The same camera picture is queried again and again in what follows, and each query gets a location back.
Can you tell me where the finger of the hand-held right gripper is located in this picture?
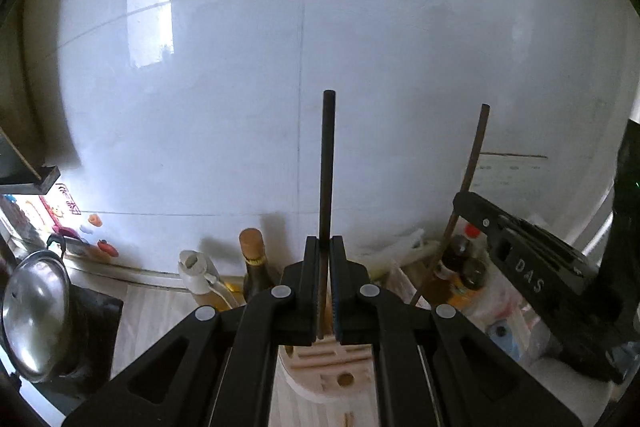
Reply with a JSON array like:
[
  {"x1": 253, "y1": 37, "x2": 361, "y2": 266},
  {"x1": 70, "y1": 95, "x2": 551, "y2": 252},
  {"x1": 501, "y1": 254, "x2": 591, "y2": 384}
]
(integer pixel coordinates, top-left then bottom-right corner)
[
  {"x1": 452, "y1": 191, "x2": 603, "y2": 348},
  {"x1": 520, "y1": 218, "x2": 587, "y2": 279}
]

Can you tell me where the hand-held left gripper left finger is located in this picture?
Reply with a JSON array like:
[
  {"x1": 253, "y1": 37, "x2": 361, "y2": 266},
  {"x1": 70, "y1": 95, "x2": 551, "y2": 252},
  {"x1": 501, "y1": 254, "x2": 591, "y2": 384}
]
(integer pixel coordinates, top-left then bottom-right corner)
[{"x1": 62, "y1": 234, "x2": 322, "y2": 427}]

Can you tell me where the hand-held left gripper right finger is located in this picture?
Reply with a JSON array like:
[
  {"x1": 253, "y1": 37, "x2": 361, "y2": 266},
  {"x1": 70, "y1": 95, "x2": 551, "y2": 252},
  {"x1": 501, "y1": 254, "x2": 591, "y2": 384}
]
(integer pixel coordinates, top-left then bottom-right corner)
[{"x1": 330, "y1": 234, "x2": 583, "y2": 427}]

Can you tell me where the cream chopstick holder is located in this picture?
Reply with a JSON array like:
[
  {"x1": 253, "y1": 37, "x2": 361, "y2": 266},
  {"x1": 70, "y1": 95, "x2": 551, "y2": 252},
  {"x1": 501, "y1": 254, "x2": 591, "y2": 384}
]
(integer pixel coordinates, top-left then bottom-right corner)
[{"x1": 276, "y1": 294, "x2": 377, "y2": 404}]

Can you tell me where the dark wooden chopstick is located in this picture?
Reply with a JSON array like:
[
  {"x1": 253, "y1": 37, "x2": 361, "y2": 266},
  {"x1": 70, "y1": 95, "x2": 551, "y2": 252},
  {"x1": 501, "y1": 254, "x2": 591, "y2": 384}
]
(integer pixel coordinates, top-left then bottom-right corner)
[
  {"x1": 411, "y1": 103, "x2": 491, "y2": 307},
  {"x1": 316, "y1": 90, "x2": 335, "y2": 340}
]

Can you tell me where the person's right forearm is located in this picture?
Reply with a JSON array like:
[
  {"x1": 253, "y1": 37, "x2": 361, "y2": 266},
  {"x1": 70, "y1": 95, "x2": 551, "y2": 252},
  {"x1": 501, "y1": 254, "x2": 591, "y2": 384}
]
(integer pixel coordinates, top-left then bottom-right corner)
[{"x1": 527, "y1": 354, "x2": 613, "y2": 427}]

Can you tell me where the clear plastic bag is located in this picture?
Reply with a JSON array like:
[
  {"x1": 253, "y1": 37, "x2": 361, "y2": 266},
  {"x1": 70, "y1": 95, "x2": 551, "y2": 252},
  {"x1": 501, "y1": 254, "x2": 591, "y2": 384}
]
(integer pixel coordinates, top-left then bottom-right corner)
[{"x1": 385, "y1": 252, "x2": 566, "y2": 363}]

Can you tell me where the black cap sauce bottle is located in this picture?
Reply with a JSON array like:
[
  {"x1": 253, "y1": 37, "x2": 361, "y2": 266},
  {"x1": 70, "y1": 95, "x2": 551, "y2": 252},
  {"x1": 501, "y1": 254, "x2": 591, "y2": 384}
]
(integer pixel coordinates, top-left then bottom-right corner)
[{"x1": 460, "y1": 257, "x2": 488, "y2": 290}]

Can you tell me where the dark soy sauce bottle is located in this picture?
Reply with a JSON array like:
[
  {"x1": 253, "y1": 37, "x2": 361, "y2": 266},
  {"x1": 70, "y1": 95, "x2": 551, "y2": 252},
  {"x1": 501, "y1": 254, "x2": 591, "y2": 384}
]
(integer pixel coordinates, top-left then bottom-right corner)
[{"x1": 239, "y1": 228, "x2": 276, "y2": 303}]

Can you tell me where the blue round object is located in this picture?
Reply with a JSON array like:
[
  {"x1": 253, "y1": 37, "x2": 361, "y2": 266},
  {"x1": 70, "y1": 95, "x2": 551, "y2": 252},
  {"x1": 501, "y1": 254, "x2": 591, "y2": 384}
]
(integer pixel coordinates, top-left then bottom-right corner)
[{"x1": 487, "y1": 322, "x2": 516, "y2": 355}]

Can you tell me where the clear oil bottle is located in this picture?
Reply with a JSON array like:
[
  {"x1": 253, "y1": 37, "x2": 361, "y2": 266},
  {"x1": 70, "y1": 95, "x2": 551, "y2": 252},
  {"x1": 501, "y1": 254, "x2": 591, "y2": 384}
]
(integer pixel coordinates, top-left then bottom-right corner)
[{"x1": 179, "y1": 249, "x2": 241, "y2": 313}]

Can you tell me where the striped cat print mat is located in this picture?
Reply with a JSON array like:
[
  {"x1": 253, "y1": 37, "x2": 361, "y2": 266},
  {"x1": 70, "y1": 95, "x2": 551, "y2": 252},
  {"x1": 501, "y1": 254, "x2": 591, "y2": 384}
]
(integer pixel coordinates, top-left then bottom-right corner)
[{"x1": 107, "y1": 281, "x2": 381, "y2": 427}]

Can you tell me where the black stove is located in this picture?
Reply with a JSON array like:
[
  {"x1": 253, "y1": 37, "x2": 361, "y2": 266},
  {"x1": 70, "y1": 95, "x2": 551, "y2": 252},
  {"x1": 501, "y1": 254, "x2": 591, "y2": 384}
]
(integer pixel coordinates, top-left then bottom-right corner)
[{"x1": 50, "y1": 282, "x2": 125, "y2": 403}]

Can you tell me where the steel wok with lid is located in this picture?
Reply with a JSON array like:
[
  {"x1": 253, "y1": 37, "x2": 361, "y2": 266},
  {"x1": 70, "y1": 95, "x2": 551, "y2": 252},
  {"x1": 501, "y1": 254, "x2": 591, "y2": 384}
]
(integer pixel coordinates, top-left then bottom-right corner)
[{"x1": 0, "y1": 234, "x2": 73, "y2": 383}]

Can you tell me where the black range hood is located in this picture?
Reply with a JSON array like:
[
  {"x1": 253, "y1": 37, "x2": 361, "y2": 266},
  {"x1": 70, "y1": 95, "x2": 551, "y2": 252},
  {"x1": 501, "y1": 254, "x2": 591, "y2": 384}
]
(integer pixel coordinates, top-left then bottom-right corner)
[{"x1": 0, "y1": 127, "x2": 61, "y2": 195}]

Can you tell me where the group of wall stickers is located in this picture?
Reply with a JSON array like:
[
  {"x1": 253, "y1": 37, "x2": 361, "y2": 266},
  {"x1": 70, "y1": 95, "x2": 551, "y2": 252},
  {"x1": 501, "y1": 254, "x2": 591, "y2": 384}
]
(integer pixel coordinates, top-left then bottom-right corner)
[{"x1": 0, "y1": 182, "x2": 118, "y2": 264}]

